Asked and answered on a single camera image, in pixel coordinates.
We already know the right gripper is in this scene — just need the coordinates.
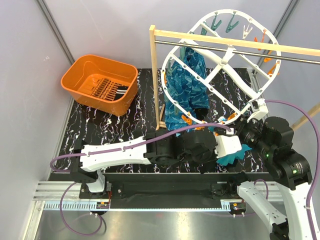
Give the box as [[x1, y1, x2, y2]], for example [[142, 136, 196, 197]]
[[215, 113, 274, 156]]

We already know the white round clip hanger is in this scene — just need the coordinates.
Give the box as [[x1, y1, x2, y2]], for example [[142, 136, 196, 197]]
[[164, 9, 282, 125]]

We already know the orange plastic basket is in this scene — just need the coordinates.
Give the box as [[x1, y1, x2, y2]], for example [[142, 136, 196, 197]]
[[60, 54, 138, 117]]

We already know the black white striped sock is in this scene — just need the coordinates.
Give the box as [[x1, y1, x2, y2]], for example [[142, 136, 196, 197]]
[[193, 108, 209, 122]]

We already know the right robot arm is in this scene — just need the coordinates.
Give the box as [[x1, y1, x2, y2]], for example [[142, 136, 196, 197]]
[[227, 116, 320, 240]]

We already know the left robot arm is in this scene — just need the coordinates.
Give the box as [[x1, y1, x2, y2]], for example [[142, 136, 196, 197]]
[[70, 130, 218, 198]]

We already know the teal cloth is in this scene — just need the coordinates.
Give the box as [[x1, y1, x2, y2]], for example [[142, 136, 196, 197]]
[[208, 127, 252, 167]]

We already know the orange clothespin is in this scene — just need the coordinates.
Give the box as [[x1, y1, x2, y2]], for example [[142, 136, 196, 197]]
[[194, 126, 205, 131], [181, 115, 193, 125]]

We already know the blue patterned cloth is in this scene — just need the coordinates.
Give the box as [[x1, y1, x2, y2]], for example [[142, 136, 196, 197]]
[[164, 47, 209, 131]]

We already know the wooden clothes rack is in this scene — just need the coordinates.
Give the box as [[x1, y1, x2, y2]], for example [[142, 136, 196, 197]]
[[149, 25, 320, 125]]

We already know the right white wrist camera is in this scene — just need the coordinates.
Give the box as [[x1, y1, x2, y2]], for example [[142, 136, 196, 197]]
[[247, 98, 269, 122]]

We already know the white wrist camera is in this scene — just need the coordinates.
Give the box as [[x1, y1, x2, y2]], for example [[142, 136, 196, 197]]
[[214, 135, 242, 159], [247, 98, 269, 122]]

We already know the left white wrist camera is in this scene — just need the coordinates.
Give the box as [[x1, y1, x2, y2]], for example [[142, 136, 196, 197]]
[[214, 135, 242, 159]]

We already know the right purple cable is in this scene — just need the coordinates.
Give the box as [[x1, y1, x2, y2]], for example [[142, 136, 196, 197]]
[[253, 99, 320, 238]]

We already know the purple cable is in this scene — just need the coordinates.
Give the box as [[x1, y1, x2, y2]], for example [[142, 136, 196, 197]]
[[49, 123, 232, 236], [253, 99, 320, 238]]

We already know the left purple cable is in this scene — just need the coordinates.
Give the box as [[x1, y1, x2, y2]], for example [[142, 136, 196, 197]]
[[49, 123, 232, 236]]

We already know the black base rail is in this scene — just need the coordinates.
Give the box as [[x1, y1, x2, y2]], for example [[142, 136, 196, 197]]
[[48, 172, 276, 210]]

